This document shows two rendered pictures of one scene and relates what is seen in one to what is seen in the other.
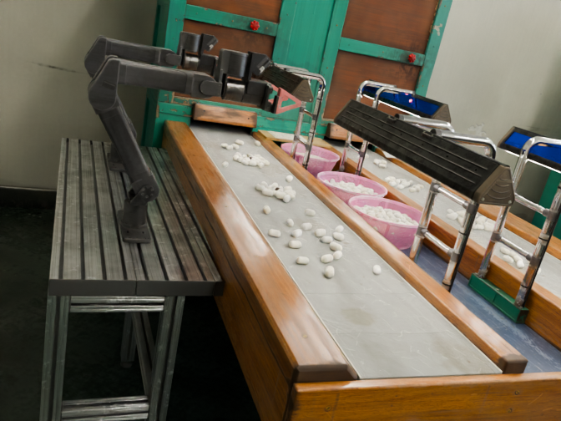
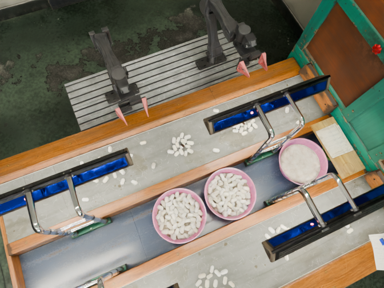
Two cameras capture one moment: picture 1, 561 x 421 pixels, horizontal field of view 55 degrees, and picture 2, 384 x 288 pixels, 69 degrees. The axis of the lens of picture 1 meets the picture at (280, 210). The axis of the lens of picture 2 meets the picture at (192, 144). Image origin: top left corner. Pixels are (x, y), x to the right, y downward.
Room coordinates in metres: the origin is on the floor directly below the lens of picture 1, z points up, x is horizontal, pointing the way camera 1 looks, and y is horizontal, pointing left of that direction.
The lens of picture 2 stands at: (1.66, -0.47, 2.17)
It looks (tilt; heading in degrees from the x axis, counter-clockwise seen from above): 70 degrees down; 80
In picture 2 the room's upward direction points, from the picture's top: 9 degrees clockwise
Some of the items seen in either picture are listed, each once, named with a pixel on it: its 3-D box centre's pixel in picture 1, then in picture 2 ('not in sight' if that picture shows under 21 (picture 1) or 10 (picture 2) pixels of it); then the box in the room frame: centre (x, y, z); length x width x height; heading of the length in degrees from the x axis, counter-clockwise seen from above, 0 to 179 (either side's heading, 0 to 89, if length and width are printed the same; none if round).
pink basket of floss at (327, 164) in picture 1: (308, 161); (299, 163); (2.34, -0.08, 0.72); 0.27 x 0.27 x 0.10
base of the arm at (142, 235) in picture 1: (134, 214); (121, 90); (1.34, 0.38, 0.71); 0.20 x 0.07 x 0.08; 24
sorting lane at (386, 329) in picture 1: (278, 200); (175, 148); (1.65, 0.01, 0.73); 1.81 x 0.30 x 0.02; 22
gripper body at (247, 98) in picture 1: (254, 93); (127, 98); (1.45, 0.13, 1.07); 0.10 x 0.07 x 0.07; 24
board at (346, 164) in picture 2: (294, 139); (337, 146); (2.54, 0.00, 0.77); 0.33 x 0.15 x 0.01; 112
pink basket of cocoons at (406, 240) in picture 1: (385, 223); (179, 215); (1.67, -0.35, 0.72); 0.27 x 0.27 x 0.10
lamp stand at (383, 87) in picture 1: (375, 138); (305, 206); (2.25, -0.33, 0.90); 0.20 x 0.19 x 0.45; 22
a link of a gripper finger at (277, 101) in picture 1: (283, 100); (126, 114); (1.44, 0.05, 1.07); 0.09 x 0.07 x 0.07; 114
